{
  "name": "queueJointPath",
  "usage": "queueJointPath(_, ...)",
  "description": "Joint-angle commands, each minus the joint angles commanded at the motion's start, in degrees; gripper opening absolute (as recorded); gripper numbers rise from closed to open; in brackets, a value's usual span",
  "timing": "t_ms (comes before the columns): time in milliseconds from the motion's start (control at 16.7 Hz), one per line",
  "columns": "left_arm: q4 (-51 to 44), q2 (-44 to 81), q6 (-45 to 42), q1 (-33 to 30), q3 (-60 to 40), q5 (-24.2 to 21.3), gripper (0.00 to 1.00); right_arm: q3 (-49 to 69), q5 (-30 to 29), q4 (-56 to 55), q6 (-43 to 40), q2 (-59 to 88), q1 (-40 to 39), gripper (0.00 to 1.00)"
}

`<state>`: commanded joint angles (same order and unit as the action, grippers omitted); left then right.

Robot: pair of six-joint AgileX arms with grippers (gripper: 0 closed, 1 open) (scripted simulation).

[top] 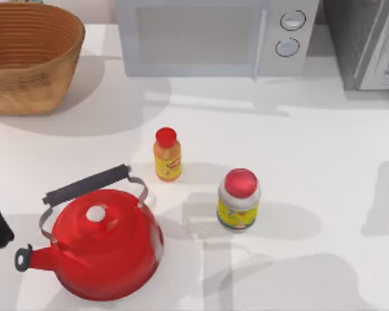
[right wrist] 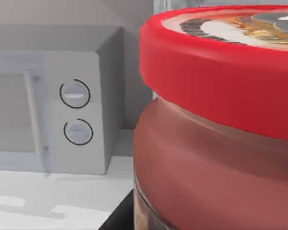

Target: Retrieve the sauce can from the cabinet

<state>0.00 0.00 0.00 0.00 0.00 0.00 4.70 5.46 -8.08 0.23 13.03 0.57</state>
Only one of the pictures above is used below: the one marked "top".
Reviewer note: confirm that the microwave knob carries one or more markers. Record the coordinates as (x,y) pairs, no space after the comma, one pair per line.
(292,20)
(287,47)

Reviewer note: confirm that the pale microwave oven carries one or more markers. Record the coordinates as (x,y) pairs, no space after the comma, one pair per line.
(194,39)

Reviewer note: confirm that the brown woven basket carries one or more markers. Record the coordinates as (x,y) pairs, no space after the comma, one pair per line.
(26,81)

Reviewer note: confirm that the red kettle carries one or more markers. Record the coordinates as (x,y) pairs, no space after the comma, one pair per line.
(107,246)

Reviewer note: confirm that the orange bottle with red cap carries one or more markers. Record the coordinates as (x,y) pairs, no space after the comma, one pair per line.
(167,158)

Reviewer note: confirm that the white jar with red lid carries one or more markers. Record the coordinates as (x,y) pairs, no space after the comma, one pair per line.
(239,204)

